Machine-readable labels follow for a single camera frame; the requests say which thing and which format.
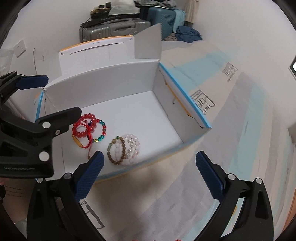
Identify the white tissue bag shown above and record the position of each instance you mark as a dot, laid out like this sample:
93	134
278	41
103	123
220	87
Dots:
123	9

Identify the black items on suitcase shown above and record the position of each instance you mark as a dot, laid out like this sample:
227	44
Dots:
100	15

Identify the grey hard suitcase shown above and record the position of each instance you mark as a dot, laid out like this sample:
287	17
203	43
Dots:
113	28

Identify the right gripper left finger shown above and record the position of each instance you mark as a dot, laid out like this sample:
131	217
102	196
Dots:
55	212

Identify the dark blue clothes pile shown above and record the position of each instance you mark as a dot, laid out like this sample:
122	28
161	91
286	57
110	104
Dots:
187	34

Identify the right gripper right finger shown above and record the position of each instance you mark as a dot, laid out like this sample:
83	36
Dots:
255	220

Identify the clutter on teal suitcase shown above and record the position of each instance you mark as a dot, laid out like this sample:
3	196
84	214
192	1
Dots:
167	4

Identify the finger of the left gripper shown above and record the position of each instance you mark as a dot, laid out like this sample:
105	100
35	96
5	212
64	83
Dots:
58	123
30	82

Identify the light blue towel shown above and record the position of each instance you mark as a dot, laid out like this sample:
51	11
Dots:
179	19

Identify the white cardboard box blue trim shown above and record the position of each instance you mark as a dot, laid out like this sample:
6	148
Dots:
122	82

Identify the tied beige curtain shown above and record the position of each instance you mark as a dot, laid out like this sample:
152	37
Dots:
191	9

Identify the dark framed window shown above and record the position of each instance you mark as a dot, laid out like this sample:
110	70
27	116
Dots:
293	68

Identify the white wall socket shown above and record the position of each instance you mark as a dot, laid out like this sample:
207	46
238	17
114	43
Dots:
20	48

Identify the red cord bracelet gold bar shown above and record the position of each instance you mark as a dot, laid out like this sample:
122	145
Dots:
81	130

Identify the teal hard suitcase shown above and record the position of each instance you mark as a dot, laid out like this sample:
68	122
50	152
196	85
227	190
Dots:
162	16

